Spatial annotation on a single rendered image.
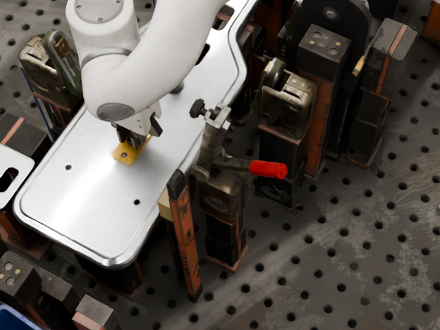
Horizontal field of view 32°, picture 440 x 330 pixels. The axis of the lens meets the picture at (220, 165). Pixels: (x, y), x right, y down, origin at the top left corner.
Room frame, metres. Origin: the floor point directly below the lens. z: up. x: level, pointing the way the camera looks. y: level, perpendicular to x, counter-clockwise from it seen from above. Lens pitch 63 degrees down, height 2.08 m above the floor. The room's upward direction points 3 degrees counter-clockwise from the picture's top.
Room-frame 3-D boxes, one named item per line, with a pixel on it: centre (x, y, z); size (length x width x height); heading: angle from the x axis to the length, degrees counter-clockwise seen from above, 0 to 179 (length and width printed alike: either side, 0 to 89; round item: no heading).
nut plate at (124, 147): (0.61, 0.14, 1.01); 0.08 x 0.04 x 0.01; 148
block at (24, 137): (0.64, 0.34, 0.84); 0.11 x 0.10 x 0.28; 58
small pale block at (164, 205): (0.47, 0.07, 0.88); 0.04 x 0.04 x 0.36; 58
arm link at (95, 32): (0.60, 0.14, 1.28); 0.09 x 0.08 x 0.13; 6
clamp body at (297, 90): (0.66, -0.12, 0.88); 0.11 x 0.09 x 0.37; 58
